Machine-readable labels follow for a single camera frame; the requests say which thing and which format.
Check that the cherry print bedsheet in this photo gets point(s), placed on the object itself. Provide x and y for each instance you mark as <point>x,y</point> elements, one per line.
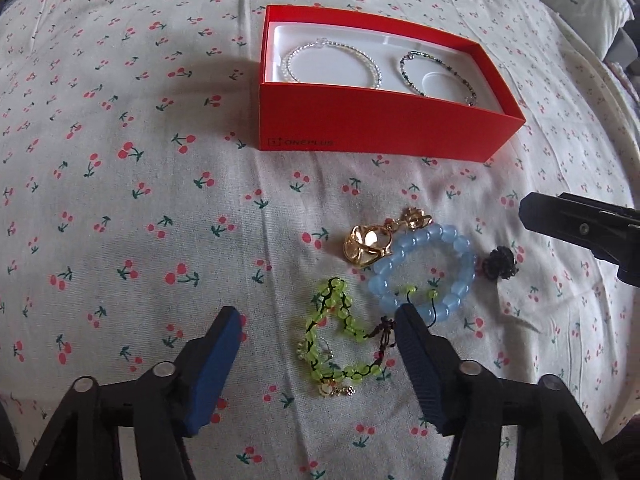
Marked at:
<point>125,185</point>

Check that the deer print pillow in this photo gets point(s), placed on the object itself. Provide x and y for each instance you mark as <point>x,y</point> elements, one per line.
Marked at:
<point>590,0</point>

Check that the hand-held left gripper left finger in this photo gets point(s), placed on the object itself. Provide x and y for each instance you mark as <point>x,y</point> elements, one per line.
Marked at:
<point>215,360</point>

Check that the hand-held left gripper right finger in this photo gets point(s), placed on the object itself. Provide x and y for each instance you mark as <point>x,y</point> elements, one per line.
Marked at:
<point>420,360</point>

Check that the gold flower hair clip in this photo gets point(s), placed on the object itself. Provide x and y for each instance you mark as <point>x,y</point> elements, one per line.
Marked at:
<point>367,242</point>

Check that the black claw hair clip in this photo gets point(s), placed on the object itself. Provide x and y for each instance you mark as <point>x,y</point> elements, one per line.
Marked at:
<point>500,262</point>

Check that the red cardboard box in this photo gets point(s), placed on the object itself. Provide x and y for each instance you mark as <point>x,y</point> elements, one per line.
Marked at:
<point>375,120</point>

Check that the dark grey cushion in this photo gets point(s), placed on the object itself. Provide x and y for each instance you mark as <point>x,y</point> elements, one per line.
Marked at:
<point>625,50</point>

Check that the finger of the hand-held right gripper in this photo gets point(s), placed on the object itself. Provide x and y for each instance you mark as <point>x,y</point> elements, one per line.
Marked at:
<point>565,225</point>

